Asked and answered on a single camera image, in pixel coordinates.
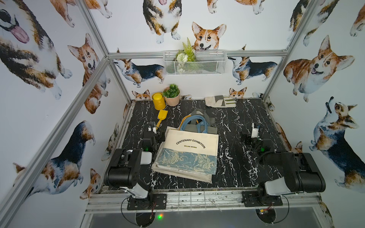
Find yellow toy bucket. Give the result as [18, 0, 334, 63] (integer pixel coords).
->
[152, 92, 166, 110]

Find white wire mesh basket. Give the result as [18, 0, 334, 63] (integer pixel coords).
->
[163, 51, 228, 76]

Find cream canvas bag with print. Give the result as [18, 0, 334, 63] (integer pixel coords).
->
[152, 126, 214, 183]

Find grey-green canvas bag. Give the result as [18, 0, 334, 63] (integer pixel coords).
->
[159, 108, 219, 177]

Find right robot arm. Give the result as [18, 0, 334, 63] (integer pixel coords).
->
[240, 123, 326, 196]

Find yellow plastic toy shovel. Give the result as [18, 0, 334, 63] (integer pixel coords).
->
[156, 110, 168, 128]

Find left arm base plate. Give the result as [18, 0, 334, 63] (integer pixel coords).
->
[127, 193, 167, 211]

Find artificial green fern plant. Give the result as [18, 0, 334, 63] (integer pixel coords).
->
[174, 38, 197, 74]

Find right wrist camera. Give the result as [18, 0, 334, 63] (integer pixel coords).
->
[251, 123, 260, 138]

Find pink pot green plant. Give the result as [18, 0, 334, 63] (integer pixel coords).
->
[163, 84, 180, 106]

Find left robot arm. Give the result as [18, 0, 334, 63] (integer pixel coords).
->
[104, 122, 164, 201]

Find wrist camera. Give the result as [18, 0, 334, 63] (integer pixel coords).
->
[147, 126, 157, 135]
[251, 123, 260, 138]

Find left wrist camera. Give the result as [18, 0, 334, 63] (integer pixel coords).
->
[147, 126, 157, 135]

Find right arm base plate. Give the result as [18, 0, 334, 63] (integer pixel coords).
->
[241, 191, 283, 207]

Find white gardening glove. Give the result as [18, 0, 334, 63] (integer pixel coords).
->
[205, 95, 236, 108]

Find cream bag with blue handles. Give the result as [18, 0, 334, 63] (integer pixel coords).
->
[156, 115, 219, 175]

